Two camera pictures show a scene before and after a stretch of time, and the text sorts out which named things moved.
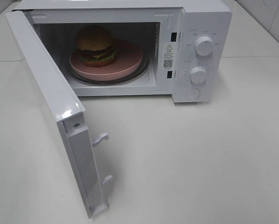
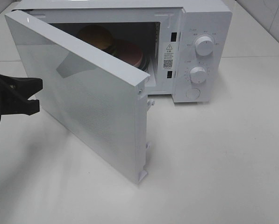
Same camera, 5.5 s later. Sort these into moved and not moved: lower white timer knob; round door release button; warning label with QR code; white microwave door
Moved: white microwave door
Not moved: round door release button; warning label with QR code; lower white timer knob
